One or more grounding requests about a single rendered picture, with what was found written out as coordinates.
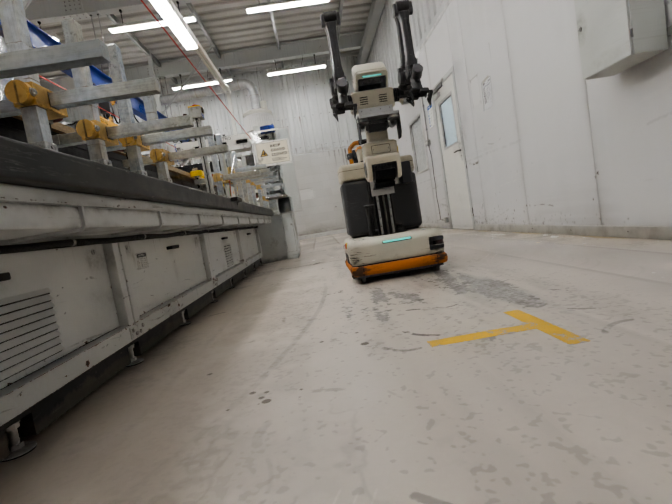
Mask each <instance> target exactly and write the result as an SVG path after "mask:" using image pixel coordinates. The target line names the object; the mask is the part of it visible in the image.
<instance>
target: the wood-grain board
mask: <svg viewBox="0 0 672 504"><path fill-rule="evenodd" d="M51 128H52V131H54V132H57V133H59V134H66V133H73V132H76V131H75V129H74V128H71V127H69V126H66V125H64V124H61V123H58V122H56V123H53V124H51ZM168 170H169V171H170V172H173V173H176V174H179V175H182V176H185V177H188V178H190V179H193V180H197V179H195V177H194V178H193V177H191V176H190V173H188V172H186V171H183V170H181V169H178V168H175V167H173V166H168Z"/></svg>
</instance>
